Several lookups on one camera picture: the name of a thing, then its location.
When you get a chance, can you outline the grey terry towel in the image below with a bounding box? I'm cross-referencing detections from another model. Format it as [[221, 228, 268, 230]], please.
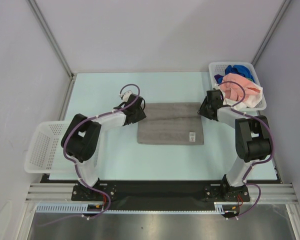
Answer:
[[136, 102, 204, 146]]

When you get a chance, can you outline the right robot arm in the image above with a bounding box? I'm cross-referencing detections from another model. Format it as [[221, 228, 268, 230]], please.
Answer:
[[198, 89, 275, 201]]

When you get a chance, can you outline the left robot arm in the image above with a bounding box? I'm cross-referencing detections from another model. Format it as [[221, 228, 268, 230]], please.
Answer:
[[61, 93, 146, 200]]

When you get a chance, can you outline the white basket with towels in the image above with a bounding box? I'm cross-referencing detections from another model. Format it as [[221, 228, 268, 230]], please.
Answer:
[[208, 61, 267, 112]]

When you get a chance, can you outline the pink towel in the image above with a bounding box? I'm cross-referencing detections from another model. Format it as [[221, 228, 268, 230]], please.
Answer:
[[218, 73, 263, 102]]

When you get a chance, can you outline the white towel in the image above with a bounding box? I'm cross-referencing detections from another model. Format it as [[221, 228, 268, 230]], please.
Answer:
[[213, 84, 263, 110]]

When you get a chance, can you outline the blue towel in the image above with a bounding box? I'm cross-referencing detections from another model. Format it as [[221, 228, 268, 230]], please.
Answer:
[[209, 64, 256, 85]]

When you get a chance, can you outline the empty white perforated basket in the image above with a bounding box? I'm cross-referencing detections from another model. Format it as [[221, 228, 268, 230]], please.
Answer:
[[24, 120, 75, 174]]

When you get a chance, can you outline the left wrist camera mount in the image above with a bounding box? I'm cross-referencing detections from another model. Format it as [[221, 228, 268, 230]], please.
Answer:
[[119, 90, 133, 102]]

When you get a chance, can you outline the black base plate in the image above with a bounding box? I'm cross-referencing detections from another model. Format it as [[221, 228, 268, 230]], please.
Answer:
[[39, 174, 283, 212]]

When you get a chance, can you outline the right aluminium frame post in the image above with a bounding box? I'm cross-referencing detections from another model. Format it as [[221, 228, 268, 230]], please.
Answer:
[[251, 0, 293, 66]]

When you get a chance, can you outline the aluminium frame post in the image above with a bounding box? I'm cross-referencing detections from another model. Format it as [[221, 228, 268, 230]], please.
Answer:
[[26, 0, 74, 79], [251, 0, 293, 66]]

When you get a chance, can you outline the aluminium rail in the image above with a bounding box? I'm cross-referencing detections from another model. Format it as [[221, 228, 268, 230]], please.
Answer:
[[25, 183, 299, 205]]

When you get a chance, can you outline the grey slotted cable duct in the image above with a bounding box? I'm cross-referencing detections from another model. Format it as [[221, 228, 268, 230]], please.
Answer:
[[36, 203, 105, 214]]

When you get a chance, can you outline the left aluminium frame post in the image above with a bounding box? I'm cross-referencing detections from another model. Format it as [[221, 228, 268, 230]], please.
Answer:
[[26, 0, 74, 79]]

